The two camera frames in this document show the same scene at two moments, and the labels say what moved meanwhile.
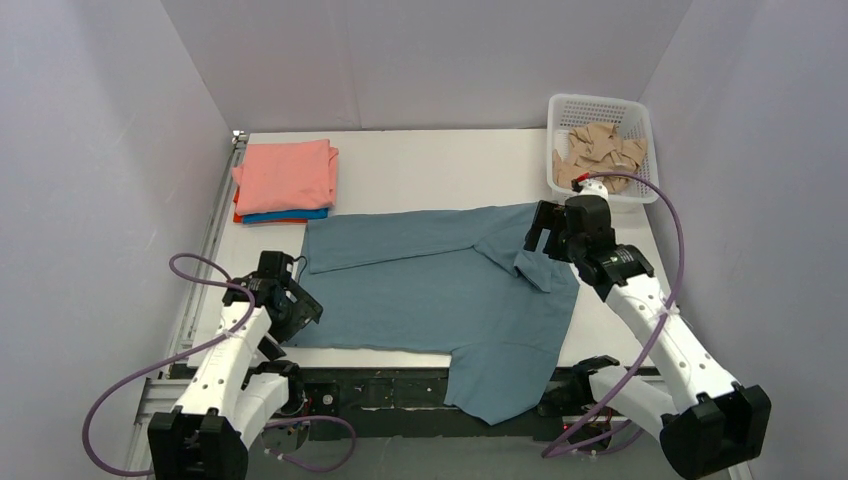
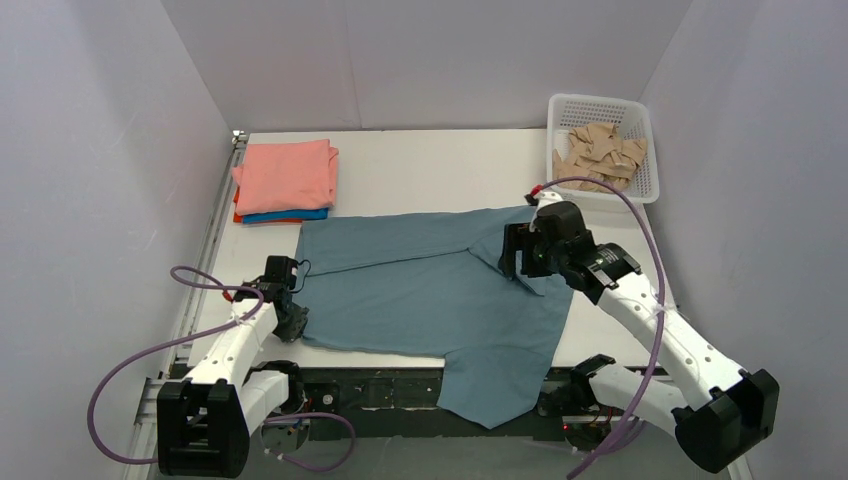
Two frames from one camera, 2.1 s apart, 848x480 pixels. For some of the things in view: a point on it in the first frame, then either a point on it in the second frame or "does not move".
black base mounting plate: (407, 404) does not move
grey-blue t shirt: (443, 282) does not move
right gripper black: (548, 225) to (518, 250)
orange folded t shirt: (238, 218) does not move
